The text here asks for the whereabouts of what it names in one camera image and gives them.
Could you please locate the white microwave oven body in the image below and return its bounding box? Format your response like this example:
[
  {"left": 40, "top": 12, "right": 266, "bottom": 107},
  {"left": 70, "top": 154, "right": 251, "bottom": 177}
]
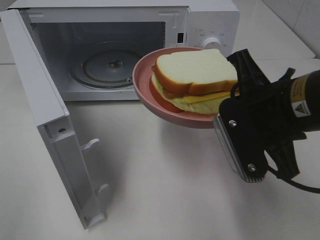
[{"left": 6, "top": 0, "right": 240, "bottom": 101}]

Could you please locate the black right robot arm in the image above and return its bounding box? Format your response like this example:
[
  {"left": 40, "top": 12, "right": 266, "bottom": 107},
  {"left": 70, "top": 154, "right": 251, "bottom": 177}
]
[{"left": 219, "top": 49, "right": 320, "bottom": 180}]

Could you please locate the glass microwave turntable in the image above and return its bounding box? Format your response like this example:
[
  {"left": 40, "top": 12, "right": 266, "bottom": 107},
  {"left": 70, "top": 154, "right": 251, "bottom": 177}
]
[{"left": 69, "top": 41, "right": 142, "bottom": 89}]

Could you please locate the white upper power knob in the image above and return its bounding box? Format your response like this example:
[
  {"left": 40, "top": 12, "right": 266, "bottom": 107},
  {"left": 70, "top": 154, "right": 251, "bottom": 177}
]
[{"left": 200, "top": 36, "right": 222, "bottom": 50}]

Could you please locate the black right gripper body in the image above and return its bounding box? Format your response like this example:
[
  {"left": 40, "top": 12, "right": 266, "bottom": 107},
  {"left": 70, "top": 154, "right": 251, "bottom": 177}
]
[{"left": 227, "top": 49, "right": 307, "bottom": 179}]

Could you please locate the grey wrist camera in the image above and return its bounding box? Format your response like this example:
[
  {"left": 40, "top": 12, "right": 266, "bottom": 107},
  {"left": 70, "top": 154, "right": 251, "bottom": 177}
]
[{"left": 213, "top": 97, "right": 268, "bottom": 183}]

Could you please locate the white bread sandwich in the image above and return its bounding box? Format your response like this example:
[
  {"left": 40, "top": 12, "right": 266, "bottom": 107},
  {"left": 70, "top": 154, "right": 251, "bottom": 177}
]
[{"left": 149, "top": 49, "right": 238, "bottom": 115}]

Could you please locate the pink plate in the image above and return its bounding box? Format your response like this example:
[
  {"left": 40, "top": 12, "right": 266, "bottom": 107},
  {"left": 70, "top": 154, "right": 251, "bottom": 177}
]
[{"left": 132, "top": 47, "right": 216, "bottom": 129}]

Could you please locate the white microwave door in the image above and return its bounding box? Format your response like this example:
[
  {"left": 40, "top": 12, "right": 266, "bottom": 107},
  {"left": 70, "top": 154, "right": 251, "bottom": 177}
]
[{"left": 0, "top": 9, "right": 108, "bottom": 229}]

